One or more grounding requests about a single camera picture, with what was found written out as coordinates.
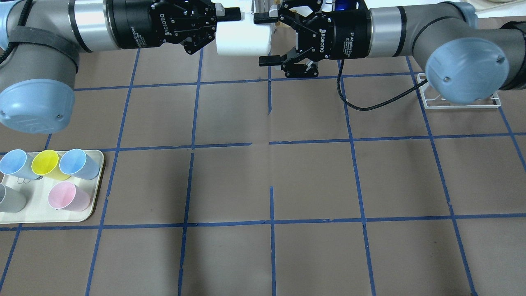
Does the yellow plastic cup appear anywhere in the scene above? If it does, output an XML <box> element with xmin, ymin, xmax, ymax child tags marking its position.
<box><xmin>31</xmin><ymin>150</ymin><xmax>71</xmax><ymax>180</ymax></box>

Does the light blue cup near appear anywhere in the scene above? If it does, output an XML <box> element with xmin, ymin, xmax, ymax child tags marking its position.
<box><xmin>0</xmin><ymin>149</ymin><xmax>42</xmax><ymax>180</ymax></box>

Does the white plastic cup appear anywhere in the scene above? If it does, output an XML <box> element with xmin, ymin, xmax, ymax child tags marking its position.
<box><xmin>216</xmin><ymin>13</ymin><xmax>273</xmax><ymax>56</ymax></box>

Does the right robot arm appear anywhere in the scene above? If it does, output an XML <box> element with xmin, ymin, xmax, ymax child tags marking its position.
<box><xmin>254</xmin><ymin>0</ymin><xmax>526</xmax><ymax>104</ymax></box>

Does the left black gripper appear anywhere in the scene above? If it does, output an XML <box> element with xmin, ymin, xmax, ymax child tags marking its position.
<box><xmin>106</xmin><ymin>0</ymin><xmax>242</xmax><ymax>55</ymax></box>

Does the grey plastic cup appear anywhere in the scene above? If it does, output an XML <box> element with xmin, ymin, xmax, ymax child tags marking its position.
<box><xmin>0</xmin><ymin>184</ymin><xmax>28</xmax><ymax>213</ymax></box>

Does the beige cup tray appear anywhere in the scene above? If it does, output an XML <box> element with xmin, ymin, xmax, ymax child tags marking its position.
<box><xmin>0</xmin><ymin>150</ymin><xmax>105</xmax><ymax>224</ymax></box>

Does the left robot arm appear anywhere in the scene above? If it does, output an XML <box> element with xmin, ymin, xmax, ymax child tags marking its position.
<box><xmin>0</xmin><ymin>0</ymin><xmax>242</xmax><ymax>134</ymax></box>

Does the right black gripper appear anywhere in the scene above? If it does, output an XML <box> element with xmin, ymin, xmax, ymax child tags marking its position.
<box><xmin>253</xmin><ymin>0</ymin><xmax>372</xmax><ymax>78</ymax></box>

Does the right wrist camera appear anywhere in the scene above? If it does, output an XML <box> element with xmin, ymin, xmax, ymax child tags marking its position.
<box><xmin>322</xmin><ymin>0</ymin><xmax>368</xmax><ymax>12</ymax></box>

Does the white wire cup rack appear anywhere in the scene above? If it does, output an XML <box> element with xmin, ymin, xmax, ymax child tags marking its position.
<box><xmin>416</xmin><ymin>73</ymin><xmax>501</xmax><ymax>110</ymax></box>

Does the pink plastic cup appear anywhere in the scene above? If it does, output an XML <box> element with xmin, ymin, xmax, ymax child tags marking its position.
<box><xmin>48</xmin><ymin>180</ymin><xmax>91</xmax><ymax>212</ymax></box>

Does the blue plastic cup far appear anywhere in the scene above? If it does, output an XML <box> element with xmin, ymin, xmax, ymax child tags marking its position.
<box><xmin>59</xmin><ymin>149</ymin><xmax>100</xmax><ymax>180</ymax></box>

